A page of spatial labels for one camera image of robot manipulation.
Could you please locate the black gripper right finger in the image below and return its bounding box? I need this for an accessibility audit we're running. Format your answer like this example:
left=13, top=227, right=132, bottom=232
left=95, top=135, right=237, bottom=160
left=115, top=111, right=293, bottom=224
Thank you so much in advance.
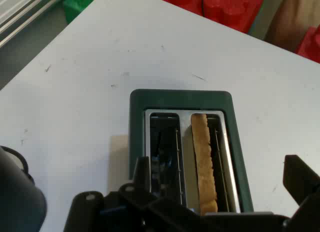
left=282, top=154, right=320, bottom=232

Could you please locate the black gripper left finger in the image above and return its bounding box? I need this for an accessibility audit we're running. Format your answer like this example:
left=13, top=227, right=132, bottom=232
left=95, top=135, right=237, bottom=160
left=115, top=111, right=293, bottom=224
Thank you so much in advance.
left=63, top=155, right=201, bottom=232

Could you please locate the brown toast slice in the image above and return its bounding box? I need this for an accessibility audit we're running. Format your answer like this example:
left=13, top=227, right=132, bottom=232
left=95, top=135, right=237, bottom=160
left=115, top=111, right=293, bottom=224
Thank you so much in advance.
left=190, top=113, right=218, bottom=215

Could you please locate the dark green two-slot toaster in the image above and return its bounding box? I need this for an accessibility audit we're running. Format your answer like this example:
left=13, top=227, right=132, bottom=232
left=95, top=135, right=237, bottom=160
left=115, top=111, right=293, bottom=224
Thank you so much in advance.
left=128, top=88, right=255, bottom=214

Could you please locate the large red foam block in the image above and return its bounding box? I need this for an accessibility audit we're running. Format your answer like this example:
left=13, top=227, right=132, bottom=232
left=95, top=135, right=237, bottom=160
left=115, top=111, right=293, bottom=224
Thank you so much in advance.
left=146, top=0, right=266, bottom=34

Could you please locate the green foam block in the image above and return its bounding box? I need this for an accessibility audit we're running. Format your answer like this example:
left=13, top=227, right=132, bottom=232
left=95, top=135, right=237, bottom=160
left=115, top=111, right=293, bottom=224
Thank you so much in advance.
left=62, top=0, right=100, bottom=24

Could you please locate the aluminium wall rail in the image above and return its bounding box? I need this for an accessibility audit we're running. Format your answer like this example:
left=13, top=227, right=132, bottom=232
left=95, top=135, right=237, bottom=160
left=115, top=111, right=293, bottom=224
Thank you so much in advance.
left=0, top=0, right=72, bottom=48

